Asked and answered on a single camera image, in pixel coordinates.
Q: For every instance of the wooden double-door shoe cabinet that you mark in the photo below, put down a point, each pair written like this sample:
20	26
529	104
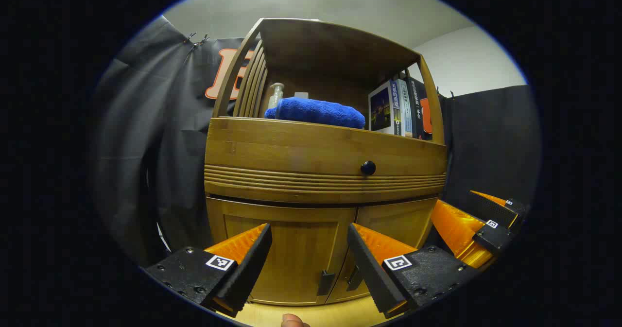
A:
340	45

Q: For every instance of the black backdrop cloth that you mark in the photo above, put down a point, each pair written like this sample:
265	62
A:
146	137

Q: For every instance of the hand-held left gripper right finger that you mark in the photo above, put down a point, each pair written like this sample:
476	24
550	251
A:
371	273

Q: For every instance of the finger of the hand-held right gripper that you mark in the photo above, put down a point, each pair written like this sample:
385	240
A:
493	237
491	208

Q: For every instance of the wooden cabinet door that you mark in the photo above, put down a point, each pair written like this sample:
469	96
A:
398	220
291	254

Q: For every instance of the book with night photo cover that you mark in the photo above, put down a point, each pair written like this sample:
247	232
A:
381	108

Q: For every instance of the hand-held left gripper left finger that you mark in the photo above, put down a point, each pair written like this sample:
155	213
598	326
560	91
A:
248	268

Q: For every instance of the wooden drawer with grooves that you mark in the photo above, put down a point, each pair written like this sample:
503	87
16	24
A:
291	147

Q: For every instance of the clear pump bottle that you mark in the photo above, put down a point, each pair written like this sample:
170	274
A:
276	96

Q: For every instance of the pale blue spine book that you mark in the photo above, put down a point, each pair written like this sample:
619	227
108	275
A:
406	108

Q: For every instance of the round black drawer knob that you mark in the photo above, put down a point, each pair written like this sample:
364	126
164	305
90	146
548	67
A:
368	167

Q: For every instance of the small grey box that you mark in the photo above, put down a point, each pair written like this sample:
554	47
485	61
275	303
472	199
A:
301	95

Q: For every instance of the blue towel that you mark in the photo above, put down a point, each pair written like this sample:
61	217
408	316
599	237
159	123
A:
316	112

